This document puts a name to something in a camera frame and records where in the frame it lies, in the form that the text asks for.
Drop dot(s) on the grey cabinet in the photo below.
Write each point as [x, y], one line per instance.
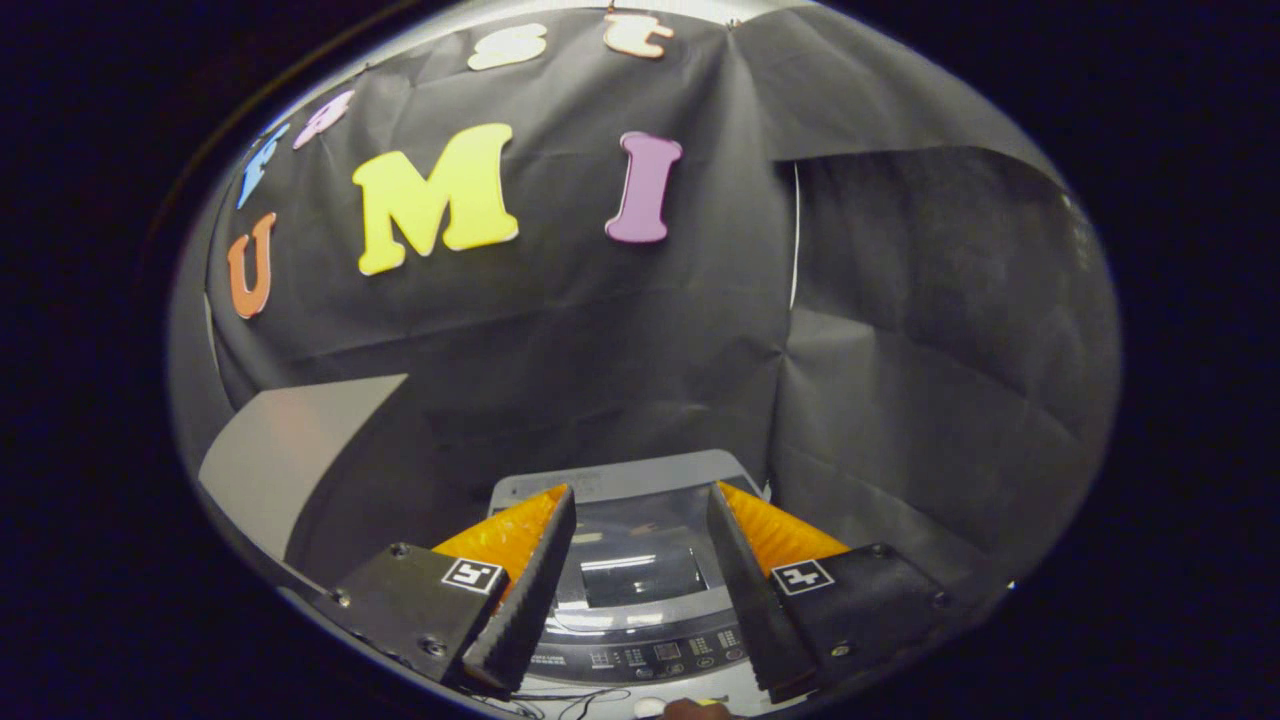
[290, 450]

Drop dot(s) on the grey washing machine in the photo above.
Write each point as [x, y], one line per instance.
[650, 658]

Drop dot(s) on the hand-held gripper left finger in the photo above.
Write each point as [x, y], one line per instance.
[520, 620]

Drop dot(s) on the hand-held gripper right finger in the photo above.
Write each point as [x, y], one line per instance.
[750, 610]

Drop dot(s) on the dark washing machine lid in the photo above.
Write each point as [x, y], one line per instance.
[640, 575]

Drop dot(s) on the black backdrop cloth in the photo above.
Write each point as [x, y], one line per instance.
[560, 320]

